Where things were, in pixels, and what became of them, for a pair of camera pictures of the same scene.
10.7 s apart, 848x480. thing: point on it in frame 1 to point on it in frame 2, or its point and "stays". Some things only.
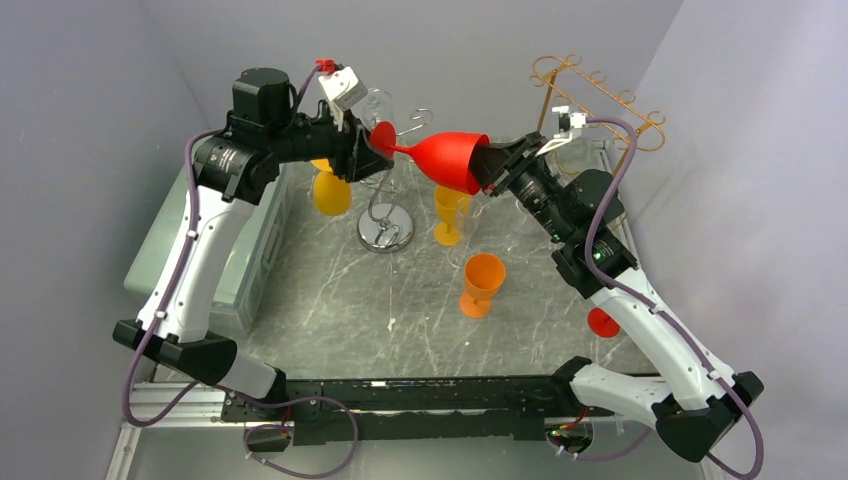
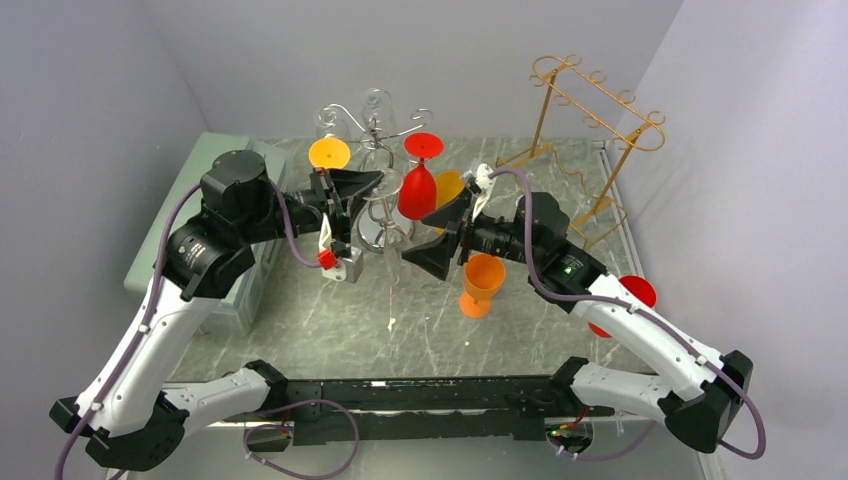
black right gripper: (488, 162) to (435, 256)
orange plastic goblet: (484, 275) stays
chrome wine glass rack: (388, 228) stays
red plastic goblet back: (449, 155) to (417, 192)
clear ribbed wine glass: (377, 106) stays
